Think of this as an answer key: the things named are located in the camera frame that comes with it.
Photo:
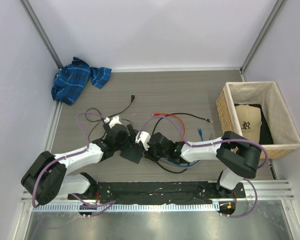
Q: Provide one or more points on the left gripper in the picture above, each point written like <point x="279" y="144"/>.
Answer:
<point x="131" y="140"/>

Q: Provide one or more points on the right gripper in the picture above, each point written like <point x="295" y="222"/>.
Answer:
<point x="148" y="153"/>

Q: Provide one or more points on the black network switch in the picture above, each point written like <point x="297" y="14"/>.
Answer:
<point x="133" y="153"/>

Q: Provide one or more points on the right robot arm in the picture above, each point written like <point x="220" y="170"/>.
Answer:
<point x="239" y="155"/>

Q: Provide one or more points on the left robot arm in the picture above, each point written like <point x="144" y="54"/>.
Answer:
<point x="51" y="174"/>

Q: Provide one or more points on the blue plaid cloth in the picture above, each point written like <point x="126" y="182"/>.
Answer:
<point x="70" y="80"/>

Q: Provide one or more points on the beige cap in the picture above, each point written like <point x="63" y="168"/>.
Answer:
<point x="250" y="121"/>

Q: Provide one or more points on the black garment in basket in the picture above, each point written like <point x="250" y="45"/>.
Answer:
<point x="265" y="133"/>

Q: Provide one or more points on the wicker basket with liner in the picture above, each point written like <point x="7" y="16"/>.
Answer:
<point x="277" y="132"/>

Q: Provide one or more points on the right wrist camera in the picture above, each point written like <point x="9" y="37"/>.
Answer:
<point x="143" y="138"/>

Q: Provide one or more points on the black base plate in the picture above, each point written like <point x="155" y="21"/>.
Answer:
<point x="160" y="193"/>

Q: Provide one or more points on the slotted cable duct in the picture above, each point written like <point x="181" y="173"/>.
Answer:
<point x="78" y="207"/>

